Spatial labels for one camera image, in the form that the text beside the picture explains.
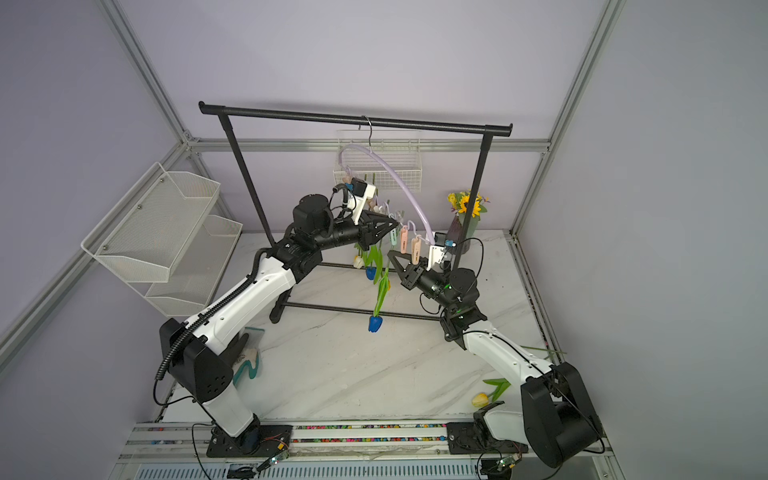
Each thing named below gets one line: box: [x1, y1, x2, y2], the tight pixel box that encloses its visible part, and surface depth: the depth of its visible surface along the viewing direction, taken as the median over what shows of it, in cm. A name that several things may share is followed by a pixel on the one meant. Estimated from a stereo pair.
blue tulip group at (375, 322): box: [368, 264, 392, 333], surface depth 73 cm
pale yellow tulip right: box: [471, 378, 512, 408], surface depth 82 cm
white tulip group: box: [353, 243, 364, 269], surface depth 95 cm
